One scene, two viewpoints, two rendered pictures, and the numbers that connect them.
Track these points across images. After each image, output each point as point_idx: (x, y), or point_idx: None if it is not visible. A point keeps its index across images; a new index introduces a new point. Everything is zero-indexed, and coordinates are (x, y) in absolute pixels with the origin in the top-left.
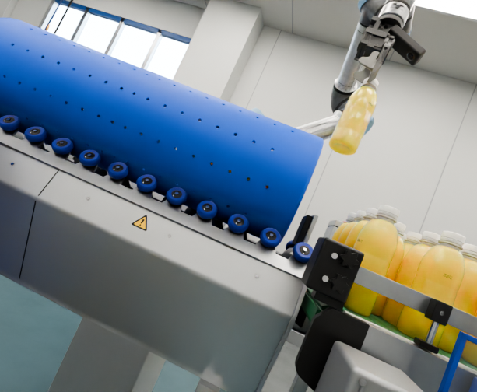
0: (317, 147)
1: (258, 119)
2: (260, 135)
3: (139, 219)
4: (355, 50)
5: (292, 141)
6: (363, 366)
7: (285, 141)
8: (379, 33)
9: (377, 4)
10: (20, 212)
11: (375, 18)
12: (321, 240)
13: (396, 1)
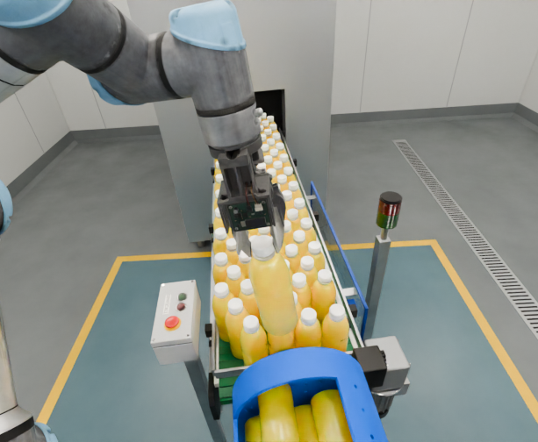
0: (353, 359)
1: (373, 433)
2: (382, 428)
3: None
4: None
5: (365, 387)
6: (402, 362)
7: (369, 395)
8: (269, 185)
9: (106, 30)
10: None
11: (247, 157)
12: (380, 371)
13: (254, 103)
